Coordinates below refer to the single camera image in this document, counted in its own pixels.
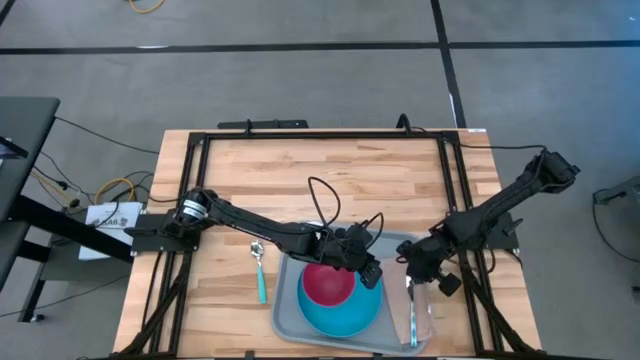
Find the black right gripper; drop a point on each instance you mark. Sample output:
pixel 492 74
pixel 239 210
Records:
pixel 425 255

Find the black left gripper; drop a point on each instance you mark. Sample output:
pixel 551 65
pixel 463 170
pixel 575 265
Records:
pixel 350 247

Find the red bowl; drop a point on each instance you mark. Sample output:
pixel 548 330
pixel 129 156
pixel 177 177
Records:
pixel 327 285

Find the blue plate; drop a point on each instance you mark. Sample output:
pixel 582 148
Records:
pixel 350 320

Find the white mug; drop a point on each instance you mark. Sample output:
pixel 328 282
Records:
pixel 312 223

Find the grey plastic tray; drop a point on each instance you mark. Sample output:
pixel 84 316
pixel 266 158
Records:
pixel 287 315

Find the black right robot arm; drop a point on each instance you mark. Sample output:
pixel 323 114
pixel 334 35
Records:
pixel 505 195

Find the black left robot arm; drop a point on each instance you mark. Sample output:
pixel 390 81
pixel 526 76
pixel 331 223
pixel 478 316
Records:
pixel 250 225

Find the black power strip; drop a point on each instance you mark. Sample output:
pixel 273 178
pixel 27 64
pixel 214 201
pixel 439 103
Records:
pixel 265 124

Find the grey floor stand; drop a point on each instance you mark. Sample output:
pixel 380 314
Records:
pixel 620 192

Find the white paper sheet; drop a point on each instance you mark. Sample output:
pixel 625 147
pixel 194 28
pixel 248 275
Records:
pixel 107 225

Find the black side desk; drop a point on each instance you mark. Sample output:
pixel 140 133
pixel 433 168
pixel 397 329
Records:
pixel 25 140

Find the black aluminium table frame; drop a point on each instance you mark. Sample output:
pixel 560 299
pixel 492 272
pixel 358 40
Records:
pixel 325 135

